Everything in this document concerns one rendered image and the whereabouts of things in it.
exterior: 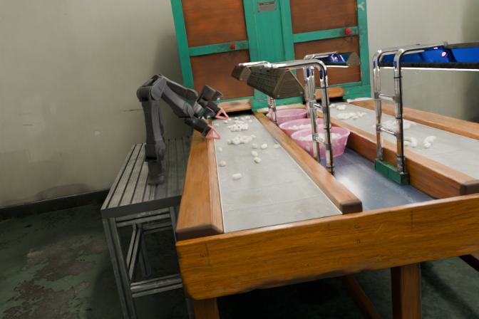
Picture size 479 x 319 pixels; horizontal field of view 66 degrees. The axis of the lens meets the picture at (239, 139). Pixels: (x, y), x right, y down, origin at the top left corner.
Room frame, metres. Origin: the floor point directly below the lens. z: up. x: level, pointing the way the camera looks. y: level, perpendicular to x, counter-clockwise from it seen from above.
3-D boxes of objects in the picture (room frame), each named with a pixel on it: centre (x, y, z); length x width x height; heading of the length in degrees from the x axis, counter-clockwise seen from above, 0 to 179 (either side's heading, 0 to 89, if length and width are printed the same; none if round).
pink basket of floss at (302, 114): (2.38, -0.33, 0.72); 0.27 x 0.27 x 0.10
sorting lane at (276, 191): (1.75, -0.03, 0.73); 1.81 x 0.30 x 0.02; 4
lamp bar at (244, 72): (2.19, -0.06, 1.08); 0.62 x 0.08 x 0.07; 4
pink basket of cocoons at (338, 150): (1.66, -0.37, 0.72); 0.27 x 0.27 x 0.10
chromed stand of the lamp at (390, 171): (1.25, -0.60, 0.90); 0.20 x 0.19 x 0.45; 4
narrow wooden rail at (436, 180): (1.78, -0.53, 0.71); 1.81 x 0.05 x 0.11; 4
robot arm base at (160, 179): (1.63, 0.40, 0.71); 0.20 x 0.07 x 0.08; 9
